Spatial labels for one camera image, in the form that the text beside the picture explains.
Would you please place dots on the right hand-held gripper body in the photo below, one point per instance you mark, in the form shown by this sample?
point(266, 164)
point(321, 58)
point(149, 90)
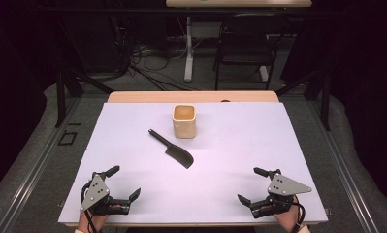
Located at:
point(284, 187)

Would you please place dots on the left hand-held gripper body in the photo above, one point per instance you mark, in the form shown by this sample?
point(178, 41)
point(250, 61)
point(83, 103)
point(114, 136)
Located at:
point(95, 191)

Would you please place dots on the black toy cleaver knife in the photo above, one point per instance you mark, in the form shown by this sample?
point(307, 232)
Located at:
point(179, 155)

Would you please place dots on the square wooden cup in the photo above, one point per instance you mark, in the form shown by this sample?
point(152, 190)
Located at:
point(184, 127)

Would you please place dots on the person's right hand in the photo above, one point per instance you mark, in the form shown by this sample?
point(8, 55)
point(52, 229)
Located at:
point(289, 220)

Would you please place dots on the person's left hand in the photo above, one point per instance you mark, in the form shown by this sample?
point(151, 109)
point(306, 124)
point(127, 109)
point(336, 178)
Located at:
point(86, 223)

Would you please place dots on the white table mat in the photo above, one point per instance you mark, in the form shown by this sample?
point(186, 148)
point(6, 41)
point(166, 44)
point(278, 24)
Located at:
point(230, 155)

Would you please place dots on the black metal stand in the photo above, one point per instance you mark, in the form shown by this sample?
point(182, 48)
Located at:
point(61, 97)
point(325, 103)

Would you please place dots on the light wooden table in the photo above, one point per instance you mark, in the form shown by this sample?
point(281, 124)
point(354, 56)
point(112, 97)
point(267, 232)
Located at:
point(194, 96)

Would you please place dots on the black folding chair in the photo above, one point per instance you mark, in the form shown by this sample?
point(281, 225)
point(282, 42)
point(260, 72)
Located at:
point(246, 48)

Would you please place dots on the wooden desk with white legs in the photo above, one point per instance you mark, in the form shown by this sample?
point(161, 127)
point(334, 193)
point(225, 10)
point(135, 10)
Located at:
point(188, 64)

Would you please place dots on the metal floor rail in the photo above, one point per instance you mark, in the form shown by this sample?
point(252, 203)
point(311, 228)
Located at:
point(343, 168)
point(36, 168)

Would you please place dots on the black metal frame bar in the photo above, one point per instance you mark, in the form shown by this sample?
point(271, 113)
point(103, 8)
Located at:
point(116, 10)

